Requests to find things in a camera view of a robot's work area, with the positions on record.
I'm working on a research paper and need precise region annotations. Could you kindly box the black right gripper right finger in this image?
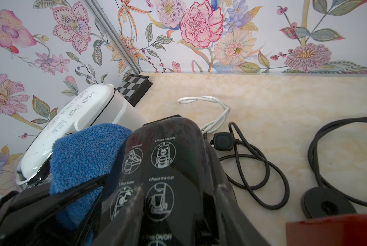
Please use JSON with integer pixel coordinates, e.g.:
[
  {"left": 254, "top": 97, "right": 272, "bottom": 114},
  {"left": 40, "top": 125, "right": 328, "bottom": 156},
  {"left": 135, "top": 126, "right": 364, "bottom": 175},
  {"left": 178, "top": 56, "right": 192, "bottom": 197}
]
[{"left": 215, "top": 184, "right": 269, "bottom": 246}]

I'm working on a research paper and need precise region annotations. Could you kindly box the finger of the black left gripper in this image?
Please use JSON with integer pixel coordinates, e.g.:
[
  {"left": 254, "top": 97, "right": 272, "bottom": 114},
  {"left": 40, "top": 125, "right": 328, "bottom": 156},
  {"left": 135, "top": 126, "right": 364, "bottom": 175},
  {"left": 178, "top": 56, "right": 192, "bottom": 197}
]
[{"left": 0, "top": 175, "right": 107, "bottom": 246}]

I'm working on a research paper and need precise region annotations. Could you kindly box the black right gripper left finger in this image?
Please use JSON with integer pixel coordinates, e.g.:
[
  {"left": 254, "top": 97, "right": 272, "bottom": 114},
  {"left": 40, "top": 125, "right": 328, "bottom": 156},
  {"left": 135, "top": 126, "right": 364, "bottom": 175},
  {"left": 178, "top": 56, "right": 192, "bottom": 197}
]
[{"left": 92, "top": 186, "right": 145, "bottom": 246}]

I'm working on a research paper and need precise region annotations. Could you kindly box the blue microfiber cloth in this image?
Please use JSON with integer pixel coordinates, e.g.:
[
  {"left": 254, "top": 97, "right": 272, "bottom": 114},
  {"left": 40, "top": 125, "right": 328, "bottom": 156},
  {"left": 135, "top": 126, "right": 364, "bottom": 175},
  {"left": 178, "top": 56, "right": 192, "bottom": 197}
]
[{"left": 49, "top": 122, "right": 133, "bottom": 246}]

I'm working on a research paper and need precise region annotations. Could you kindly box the black coffee machine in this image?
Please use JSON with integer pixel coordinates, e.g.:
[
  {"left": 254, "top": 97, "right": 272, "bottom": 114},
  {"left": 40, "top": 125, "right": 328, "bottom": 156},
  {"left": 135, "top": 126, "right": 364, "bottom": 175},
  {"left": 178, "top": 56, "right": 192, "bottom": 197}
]
[{"left": 75, "top": 114, "right": 270, "bottom": 246}]

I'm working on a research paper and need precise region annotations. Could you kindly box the red coffee machine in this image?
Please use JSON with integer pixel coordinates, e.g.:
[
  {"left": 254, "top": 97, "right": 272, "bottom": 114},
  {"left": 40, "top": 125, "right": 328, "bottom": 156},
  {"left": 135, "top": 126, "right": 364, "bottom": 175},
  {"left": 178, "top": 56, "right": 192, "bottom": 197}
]
[{"left": 286, "top": 214, "right": 367, "bottom": 246}]

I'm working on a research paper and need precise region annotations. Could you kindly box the white coffee machine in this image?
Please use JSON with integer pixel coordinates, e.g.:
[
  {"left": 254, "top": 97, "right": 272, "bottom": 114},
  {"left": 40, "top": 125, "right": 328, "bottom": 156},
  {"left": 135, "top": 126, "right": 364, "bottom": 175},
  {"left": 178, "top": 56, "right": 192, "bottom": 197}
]
[{"left": 16, "top": 84, "right": 147, "bottom": 190}]

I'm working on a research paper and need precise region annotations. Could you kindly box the black white chessboard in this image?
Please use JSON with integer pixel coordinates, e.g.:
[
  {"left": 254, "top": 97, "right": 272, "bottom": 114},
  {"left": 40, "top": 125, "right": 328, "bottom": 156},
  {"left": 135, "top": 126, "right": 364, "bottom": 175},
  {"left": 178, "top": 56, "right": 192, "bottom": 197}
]
[{"left": 115, "top": 74, "right": 153, "bottom": 107}]

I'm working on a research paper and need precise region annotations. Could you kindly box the black coffee machine cable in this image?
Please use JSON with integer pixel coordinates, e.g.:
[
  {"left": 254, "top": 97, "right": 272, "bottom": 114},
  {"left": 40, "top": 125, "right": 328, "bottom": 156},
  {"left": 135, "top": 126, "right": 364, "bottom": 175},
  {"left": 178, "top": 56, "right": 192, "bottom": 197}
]
[{"left": 209, "top": 121, "right": 290, "bottom": 210}]

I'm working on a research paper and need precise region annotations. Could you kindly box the white power cable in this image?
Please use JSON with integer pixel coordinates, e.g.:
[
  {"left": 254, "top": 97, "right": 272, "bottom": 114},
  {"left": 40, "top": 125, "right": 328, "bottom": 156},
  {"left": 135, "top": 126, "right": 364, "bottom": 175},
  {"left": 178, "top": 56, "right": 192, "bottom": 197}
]
[{"left": 177, "top": 95, "right": 231, "bottom": 135}]

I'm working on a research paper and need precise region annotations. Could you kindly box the black power cable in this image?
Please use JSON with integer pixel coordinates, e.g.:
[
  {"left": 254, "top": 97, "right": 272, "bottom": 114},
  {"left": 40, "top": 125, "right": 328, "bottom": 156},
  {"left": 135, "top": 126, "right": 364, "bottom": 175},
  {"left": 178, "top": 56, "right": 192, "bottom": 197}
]
[{"left": 307, "top": 116, "right": 367, "bottom": 211}]

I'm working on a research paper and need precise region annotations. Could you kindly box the aluminium frame post left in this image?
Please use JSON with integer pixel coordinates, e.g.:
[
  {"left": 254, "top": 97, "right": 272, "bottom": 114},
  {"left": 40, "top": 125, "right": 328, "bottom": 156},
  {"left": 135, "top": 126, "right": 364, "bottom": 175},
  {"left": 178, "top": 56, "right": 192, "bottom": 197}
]
[{"left": 85, "top": 0, "right": 142, "bottom": 75}]

